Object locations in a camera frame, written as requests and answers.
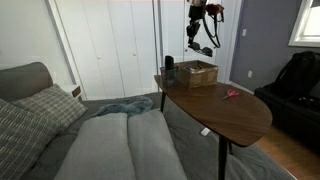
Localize blue crumpled blanket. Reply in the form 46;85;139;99
91;95;154;118

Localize red handled scissors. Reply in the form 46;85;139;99
222;89;240;101

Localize black looped cable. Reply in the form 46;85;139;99
202;9;223;49

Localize grey sofa bed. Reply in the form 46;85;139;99
0;61;298;180

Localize light grey folded duvet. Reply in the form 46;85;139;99
54;109;188;180

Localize black backpack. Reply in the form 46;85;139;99
272;50;320;98

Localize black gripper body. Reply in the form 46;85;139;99
187;4;206;28

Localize small items inside box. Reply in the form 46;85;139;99
182;63;206;73

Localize white closet doors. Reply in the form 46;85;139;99
46;0;239;101

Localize large plaid pillow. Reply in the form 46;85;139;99
0;97;61;180

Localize red cable connector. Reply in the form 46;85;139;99
205;3;225;16

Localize white window frame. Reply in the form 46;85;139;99
288;0;320;48

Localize black cylindrical speaker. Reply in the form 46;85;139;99
164;55;175;71

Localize white wooden nightstand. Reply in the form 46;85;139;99
61;84;83;101

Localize black sunglasses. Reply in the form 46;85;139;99
187;41;214;58

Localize wooden table with black legs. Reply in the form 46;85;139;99
153;74;273;180

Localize small plaid pillow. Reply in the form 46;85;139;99
11;83;89;134

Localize brown cardboard box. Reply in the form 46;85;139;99
174;59;220;89

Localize dark mesh pen cup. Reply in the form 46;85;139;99
159;66;179;89

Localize white fabric tag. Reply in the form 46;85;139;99
200;127;212;137

